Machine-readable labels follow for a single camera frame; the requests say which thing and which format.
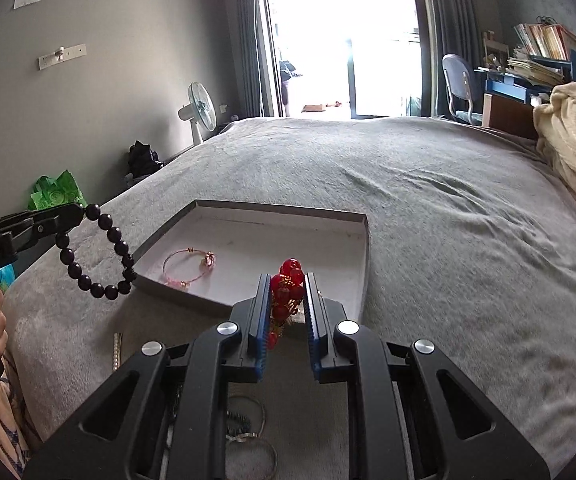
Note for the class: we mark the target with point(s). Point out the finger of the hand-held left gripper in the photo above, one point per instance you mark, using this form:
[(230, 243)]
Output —
[(8, 221), (55, 220)]

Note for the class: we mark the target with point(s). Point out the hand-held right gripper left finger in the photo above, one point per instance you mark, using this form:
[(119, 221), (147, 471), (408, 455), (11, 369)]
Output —
[(263, 355)]

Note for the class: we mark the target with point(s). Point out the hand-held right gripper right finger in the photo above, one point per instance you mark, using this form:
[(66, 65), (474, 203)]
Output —
[(313, 350)]

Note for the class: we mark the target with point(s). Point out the shallow grey cardboard box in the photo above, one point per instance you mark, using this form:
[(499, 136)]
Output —
[(268, 240)]

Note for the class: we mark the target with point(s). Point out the teal patterned item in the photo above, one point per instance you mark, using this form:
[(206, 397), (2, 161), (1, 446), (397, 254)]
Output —
[(5, 277)]

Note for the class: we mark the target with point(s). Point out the green plastic bag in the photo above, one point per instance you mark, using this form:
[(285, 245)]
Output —
[(55, 192)]

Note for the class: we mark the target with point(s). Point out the thin silver hoop bangle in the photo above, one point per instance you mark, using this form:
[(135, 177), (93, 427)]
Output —
[(264, 417)]

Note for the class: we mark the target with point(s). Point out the black bag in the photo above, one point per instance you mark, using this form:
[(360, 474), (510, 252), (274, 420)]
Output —
[(143, 160)]

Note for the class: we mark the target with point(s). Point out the grey bed cover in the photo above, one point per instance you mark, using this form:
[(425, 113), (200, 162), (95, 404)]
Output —
[(418, 210)]

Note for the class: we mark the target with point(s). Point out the white standing fan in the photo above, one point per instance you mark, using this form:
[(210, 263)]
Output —
[(202, 102)]

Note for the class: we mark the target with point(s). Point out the flat cardboard piece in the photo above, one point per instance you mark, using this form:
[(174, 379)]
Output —
[(313, 107)]

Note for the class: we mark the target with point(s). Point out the dark grey curtain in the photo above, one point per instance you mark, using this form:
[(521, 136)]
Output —
[(245, 35), (450, 10)]

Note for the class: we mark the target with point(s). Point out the dark hanging cloth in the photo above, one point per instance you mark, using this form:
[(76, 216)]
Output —
[(288, 77)]

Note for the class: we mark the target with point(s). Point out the blue desk chair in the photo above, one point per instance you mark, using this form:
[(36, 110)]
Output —
[(455, 75)]

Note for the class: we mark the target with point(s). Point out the sliding glass door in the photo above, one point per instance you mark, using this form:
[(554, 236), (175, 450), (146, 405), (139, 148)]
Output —
[(348, 35)]

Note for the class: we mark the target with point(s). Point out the blue wooden desk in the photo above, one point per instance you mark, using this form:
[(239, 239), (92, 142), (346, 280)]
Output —
[(510, 90)]

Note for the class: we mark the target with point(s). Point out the small wooden rack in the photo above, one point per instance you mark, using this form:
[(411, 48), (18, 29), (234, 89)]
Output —
[(495, 50)]

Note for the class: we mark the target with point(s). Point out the stack of papers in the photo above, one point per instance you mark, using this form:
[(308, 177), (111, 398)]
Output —
[(533, 70)]

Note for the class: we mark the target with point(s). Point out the row of books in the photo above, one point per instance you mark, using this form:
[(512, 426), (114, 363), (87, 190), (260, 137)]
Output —
[(548, 40)]

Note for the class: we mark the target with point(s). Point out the white wall hook plate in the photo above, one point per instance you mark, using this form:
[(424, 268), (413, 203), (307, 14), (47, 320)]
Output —
[(60, 56)]

